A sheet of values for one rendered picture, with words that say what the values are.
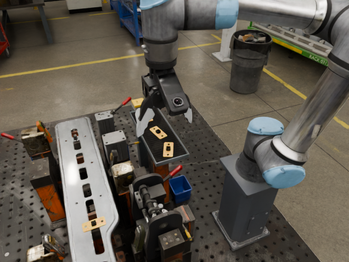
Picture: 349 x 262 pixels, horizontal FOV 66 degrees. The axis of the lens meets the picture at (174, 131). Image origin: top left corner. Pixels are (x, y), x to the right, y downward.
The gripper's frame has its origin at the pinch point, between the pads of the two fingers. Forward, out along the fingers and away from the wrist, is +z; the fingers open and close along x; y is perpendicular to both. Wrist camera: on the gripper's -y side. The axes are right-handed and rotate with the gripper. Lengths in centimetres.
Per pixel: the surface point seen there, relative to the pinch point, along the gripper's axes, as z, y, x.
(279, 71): 144, 235, -279
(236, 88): 137, 208, -182
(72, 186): 44, 32, 30
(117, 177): 37.2, 23.7, 12.2
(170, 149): 27.3, 20.4, -9.3
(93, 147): 44, 54, 18
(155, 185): 30.5, 8.6, 1.5
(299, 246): 75, -16, -59
